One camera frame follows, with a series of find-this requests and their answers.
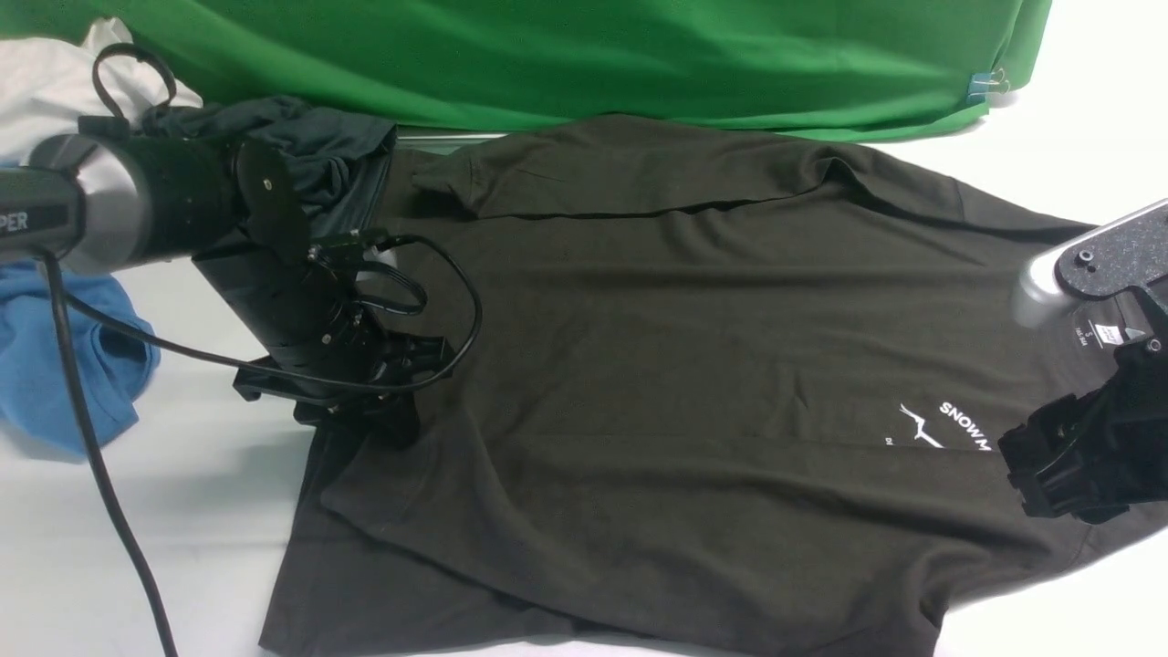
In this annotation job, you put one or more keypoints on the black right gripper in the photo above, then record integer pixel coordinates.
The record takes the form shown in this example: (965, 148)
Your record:
(1095, 456)

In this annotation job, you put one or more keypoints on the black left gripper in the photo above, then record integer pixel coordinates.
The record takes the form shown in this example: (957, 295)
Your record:
(313, 306)

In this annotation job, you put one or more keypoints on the dark gray long-sleeve shirt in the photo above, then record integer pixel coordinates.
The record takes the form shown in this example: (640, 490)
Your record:
(735, 390)

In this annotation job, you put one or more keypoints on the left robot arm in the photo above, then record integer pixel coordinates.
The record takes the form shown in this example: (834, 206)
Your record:
(102, 201)

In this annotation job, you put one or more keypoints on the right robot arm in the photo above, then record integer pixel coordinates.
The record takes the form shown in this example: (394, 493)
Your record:
(1126, 256)

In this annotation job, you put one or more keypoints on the dark teal crumpled shirt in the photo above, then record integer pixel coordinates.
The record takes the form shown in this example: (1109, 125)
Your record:
(337, 159)

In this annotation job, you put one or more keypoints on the blue crumpled shirt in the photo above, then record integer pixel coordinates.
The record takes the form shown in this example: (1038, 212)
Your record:
(35, 403)

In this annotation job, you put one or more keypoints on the blue binder clip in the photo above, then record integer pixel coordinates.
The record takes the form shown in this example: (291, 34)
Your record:
(987, 85)

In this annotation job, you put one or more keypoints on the green backdrop cloth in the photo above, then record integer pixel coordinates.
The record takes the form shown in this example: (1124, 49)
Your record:
(836, 70)

